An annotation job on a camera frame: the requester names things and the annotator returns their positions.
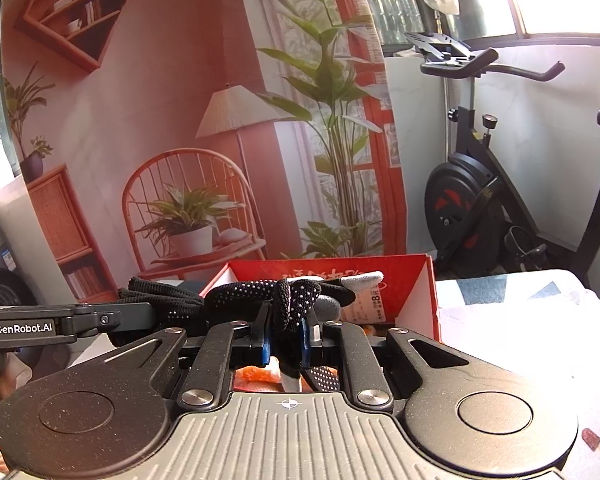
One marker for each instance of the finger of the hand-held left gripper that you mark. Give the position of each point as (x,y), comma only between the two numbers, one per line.
(102,321)

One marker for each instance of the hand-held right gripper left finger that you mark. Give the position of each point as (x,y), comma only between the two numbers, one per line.
(265,347)

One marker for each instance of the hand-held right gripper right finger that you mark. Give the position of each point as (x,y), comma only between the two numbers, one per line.
(305,347)

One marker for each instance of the black dotted glove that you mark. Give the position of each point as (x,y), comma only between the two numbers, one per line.
(250,292)
(170,305)

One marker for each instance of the grey cloth glove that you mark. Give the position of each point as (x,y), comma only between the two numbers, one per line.
(367,280)

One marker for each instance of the red strawberry print cardboard box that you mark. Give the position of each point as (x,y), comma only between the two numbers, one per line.
(410,280)

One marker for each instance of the grey washing machine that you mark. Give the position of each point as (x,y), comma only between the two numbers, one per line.
(0,260)

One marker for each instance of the black exercise bike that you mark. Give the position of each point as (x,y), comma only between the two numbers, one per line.
(460,195)

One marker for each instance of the cartoon print tablecloth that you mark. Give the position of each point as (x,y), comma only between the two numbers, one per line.
(530,340)

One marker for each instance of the wall poster with room print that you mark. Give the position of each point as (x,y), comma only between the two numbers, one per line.
(155,85)

